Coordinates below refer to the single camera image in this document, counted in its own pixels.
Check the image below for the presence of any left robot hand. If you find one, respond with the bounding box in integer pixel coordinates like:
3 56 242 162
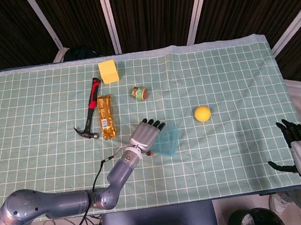
125 116 170 160

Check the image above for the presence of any blue container lid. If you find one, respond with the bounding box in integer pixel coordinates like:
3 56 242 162
148 122 182 159

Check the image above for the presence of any clear plastic container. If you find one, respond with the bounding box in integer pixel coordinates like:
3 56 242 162
148 122 182 160

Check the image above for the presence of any gold foil snack package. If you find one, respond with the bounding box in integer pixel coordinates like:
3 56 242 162
96 94 120 141

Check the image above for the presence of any small green brown cup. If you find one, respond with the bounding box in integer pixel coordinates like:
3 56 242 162
130 84 150 102

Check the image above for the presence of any white shoe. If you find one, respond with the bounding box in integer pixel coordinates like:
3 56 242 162
267 191 289 216

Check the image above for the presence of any red black claw hammer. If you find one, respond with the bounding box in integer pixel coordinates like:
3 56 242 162
68 76 109 142

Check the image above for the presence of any yellow ball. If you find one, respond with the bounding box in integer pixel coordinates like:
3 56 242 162
193 104 212 124

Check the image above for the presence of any yellow foam cube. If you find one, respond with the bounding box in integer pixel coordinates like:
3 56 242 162
97 57 122 85

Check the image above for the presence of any green checked tablecloth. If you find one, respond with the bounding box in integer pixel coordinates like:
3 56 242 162
0 31 301 225

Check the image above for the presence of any black bag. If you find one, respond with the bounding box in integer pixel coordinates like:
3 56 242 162
62 43 102 62

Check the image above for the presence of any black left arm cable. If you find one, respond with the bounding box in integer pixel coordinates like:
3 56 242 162
15 145 140 225

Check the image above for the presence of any white partition frame post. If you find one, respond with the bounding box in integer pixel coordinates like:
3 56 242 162
24 0 71 65
181 0 219 45
265 0 301 57
97 0 122 56

